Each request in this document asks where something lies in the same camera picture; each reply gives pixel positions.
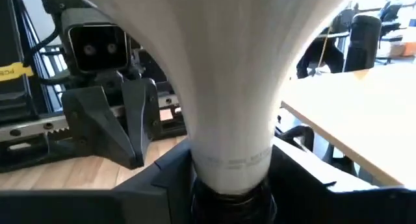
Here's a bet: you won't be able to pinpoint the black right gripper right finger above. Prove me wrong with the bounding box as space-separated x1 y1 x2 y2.
268 144 416 224

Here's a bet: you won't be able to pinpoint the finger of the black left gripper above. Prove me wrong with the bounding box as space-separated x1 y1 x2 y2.
60 86 146 170
120 77 163 155

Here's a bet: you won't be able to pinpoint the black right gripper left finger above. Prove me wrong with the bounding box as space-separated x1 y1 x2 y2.
0 138 198 224

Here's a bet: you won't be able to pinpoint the white flood lightbulb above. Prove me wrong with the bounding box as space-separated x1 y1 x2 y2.
70 0 356 196

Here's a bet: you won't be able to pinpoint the yellow label tag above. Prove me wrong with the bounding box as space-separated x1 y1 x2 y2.
0 62 34 82

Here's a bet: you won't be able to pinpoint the light wood desk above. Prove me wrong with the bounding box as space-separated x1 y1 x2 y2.
279 60 416 188

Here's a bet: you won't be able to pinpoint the thin yellow pole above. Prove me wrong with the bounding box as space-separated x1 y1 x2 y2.
317 26 332 69

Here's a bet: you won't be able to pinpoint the brown cardboard box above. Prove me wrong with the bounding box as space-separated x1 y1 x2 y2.
388 42 416 58

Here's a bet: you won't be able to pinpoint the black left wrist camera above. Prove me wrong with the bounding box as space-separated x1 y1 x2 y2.
60 8 131 75

